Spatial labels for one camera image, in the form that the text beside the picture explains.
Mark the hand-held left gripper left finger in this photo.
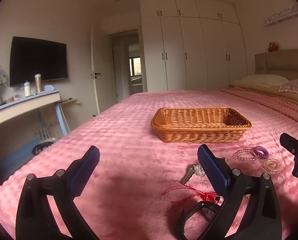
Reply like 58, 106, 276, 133
15, 145, 100, 240

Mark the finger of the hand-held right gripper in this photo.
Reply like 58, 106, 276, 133
280, 132, 298, 181

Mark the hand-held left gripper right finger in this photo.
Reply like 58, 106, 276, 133
197, 144, 283, 240

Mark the clear crystal bead bracelet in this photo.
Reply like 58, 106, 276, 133
194, 162, 207, 177

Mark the red string tassel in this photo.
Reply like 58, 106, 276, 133
163, 180, 224, 203

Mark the clear amber spiral hair tie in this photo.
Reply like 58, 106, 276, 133
264, 158, 282, 172

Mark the purple spiral hair tie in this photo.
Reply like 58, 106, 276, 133
254, 145, 270, 159

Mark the pink bead bracelet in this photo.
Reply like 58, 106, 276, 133
233, 149, 256, 161

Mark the brown wicker basket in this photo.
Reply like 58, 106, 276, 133
150, 107, 252, 143

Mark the black strap band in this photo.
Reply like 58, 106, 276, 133
177, 201, 224, 240

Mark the dark round object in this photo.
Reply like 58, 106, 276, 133
32, 141, 55, 155

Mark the pink plush blanket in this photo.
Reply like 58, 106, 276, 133
0, 90, 298, 240

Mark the beige quilt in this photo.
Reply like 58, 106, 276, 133
229, 82, 298, 103

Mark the white floral pillow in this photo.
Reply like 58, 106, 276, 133
234, 74, 290, 88

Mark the beige bed headboard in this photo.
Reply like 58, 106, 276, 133
254, 49, 298, 83

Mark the blue and white desk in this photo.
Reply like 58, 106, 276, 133
0, 85, 72, 137

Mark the white door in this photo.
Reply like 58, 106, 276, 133
91, 24, 102, 116

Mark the gold and white thermos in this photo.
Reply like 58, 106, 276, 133
34, 74, 42, 93

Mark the far room window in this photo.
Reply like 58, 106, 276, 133
129, 56, 142, 77

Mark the white wardrobe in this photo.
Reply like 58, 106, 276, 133
139, 0, 247, 93

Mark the small beige wall shelf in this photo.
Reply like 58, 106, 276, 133
61, 97, 81, 106

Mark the white carved wall shelf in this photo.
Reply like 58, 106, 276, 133
264, 6, 298, 27

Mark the black wall television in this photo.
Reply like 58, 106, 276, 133
9, 36, 69, 87

